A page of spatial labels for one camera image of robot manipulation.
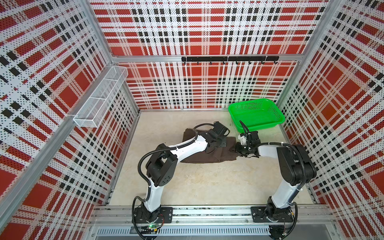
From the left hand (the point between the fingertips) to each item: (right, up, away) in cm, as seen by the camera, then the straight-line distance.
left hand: (225, 141), depth 89 cm
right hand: (+5, -6, +7) cm, 11 cm away
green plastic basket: (+29, +19, +27) cm, 43 cm away
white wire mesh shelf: (-74, +18, -9) cm, 77 cm away
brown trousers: (+2, -8, +6) cm, 10 cm away
